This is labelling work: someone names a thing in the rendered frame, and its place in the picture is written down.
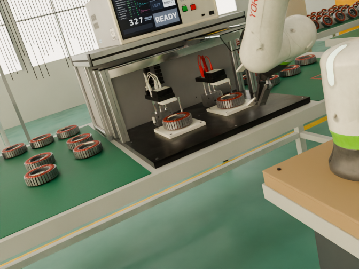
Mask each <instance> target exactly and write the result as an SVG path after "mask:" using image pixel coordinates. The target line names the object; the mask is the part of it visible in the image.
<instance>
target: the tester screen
mask: <svg viewBox="0 0 359 269"><path fill-rule="evenodd" d="M155 1H159V0H113V3H114V7H115V10H116V13H117V16H118V20H119V23H120V27H121V30H122V34H123V37H128V36H132V35H136V34H140V33H143V32H146V31H150V30H154V29H157V28H161V27H165V26H169V25H172V24H175V23H179V22H180V20H179V21H177V22H173V23H170V24H167V25H163V26H159V27H156V26H155V22H154V18H153V14H154V13H158V12H162V11H167V10H171V9H174V8H177V6H176V2H175V5H172V6H168V7H164V8H161V9H157V10H153V11H152V9H151V6H150V2H155ZM138 17H143V19H144V22H145V23H141V24H138V25H134V26H130V25H129V21H128V20H130V19H134V18H138ZM148 23H152V24H153V27H151V28H148V29H143V30H140V31H136V32H133V33H130V34H124V32H123V30H126V29H130V28H134V27H138V26H142V25H146V24H148Z"/></svg>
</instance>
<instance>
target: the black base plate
mask: <svg viewBox="0 0 359 269"><path fill-rule="evenodd" d="M232 92H233V93H234V92H241V93H243V94H244V98H245V99H249V100H252V99H253V98H254V97H256V92H254V93H251V92H249V90H242V91H237V90H236V89H235V90H233V91H232ZM308 103H310V97H306V96H296V95H290V94H280V93H270V94H269V97H268V99H267V102H266V104H265V105H262V106H258V104H257V105H254V106H251V107H249V108H246V109H243V110H241V111H239V112H236V113H234V114H231V115H229V116H224V115H220V114H215V113H211V112H207V108H210V107H205V106H203V103H202V102H200V103H198V104H195V105H193V106H190V107H187V108H185V109H183V111H184V112H189V113H191V115H192V118H195V119H197V120H201V121H204V122H206V125H204V126H201V127H199V128H196V129H194V130H191V131H189V132H186V133H184V134H181V135H179V136H177V137H174V138H171V139H169V138H167V137H164V136H162V135H160V134H158V133H156V132H154V129H156V128H158V127H160V126H156V125H154V123H153V121H150V122H147V123H144V124H142V125H139V126H136V127H134V128H131V129H129V130H127V132H128V136H129V139H130V141H126V142H125V143H122V142H121V141H120V138H119V137H118V138H114V140H115V141H117V142H118V143H119V144H121V145H122V146H124V147H125V148H126V149H128V150H130V151H131V152H132V153H134V154H135V155H137V156H138V157H139V158H141V159H142V160H143V161H145V162H146V163H148V164H149V165H150V166H152V167H154V168H155V169H157V168H159V167H161V166H163V165H166V164H168V163H170V162H173V161H175V160H178V159H180V158H182V157H185V156H187V155H189V154H192V153H194V152H196V151H199V150H201V149H203V148H205V147H208V146H210V145H212V144H215V143H217V142H219V141H221V140H224V139H227V138H229V137H231V136H234V135H236V134H238V133H240V132H243V131H245V130H247V129H250V128H252V127H254V126H257V125H259V124H261V123H263V122H266V121H268V120H270V119H273V118H275V117H277V116H280V115H282V114H285V113H287V112H289V111H292V110H294V109H296V108H299V107H301V106H303V105H306V104H308ZM162 126H163V125H162Z"/></svg>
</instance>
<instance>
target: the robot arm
mask: <svg viewBox="0 0 359 269"><path fill-rule="evenodd" d="M288 3H289V0H249V5H248V12H247V19H246V27H245V31H244V35H243V39H242V42H241V46H240V50H239V56H240V61H241V63H240V66H239V68H238V69H237V70H236V73H239V72H243V71H244V70H245V69H248V70H249V71H251V72H254V73H256V75H257V83H258V85H257V92H256V97H254V98H253V99H252V100H251V101H249V102H248V103H247V104H246V106H252V105H257V104H258V106H262V105H265V104H266V102H267V99H268V97H269V94H270V91H271V89H272V88H273V86H274V84H273V83H271V82H270V77H271V76H272V75H273V74H275V73H278V72H281V71H282V70H283V69H284V68H285V67H286V66H288V65H289V64H290V63H291V62H292V61H293V60H294V59H295V58H297V57H298V56H300V55H302V54H304V53H306V52H308V51H309V50H310V49H311V48H312V47H313V45H314V44H315V42H316V38H317V29H316V26H315V24H314V22H313V21H312V20H311V19H310V18H308V17H307V16H304V15H299V14H297V15H292V16H289V17H287V18H286V12H287V7H288ZM320 68H321V77H322V85H323V92H324V100H325V107H326V114H327V121H328V126H329V131H330V133H331V135H332V138H333V150H332V153H331V155H330V157H329V167H330V170H331V171H332V172H333V173H334V174H335V175H336V176H338V177H340V178H343V179H347V180H351V181H359V37H357V38H354V39H351V40H348V41H345V42H342V43H340V44H337V45H335V46H333V47H331V48H329V49H327V50H326V51H325V52H324V53H323V54H322V56H321V59H320ZM261 80H262V81H261Z"/></svg>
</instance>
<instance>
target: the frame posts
mask: <svg viewBox="0 0 359 269"><path fill-rule="evenodd" d="M228 51H229V57H230V61H231V67H232V71H233V76H234V80H235V85H236V90H237V91H242V90H245V86H244V80H243V75H242V72H239V73H236V70H237V69H238V68H239V66H240V61H239V56H238V51H237V50H235V51H232V52H231V51H230V50H229V49H228ZM245 72H246V77H247V83H248V88H249V92H251V93H254V92H256V91H257V80H256V75H255V73H254V72H251V71H249V70H248V69H245ZM92 73H93V76H94V78H95V81H96V84H97V88H98V91H99V94H100V97H101V99H102V102H103V105H104V108H105V112H106V115H107V118H108V121H109V123H110V127H111V130H112V133H113V136H114V138H118V137H119V138H120V141H121V142H122V143H125V142H126V141H130V139H129V136H128V132H127V129H126V126H125V123H124V120H123V117H122V114H121V110H120V107H119V104H118V100H117V98H116V95H115V92H114V88H113V85H112V82H111V78H110V75H109V73H108V70H107V68H103V69H100V70H99V69H98V68H96V69H93V70H92Z"/></svg>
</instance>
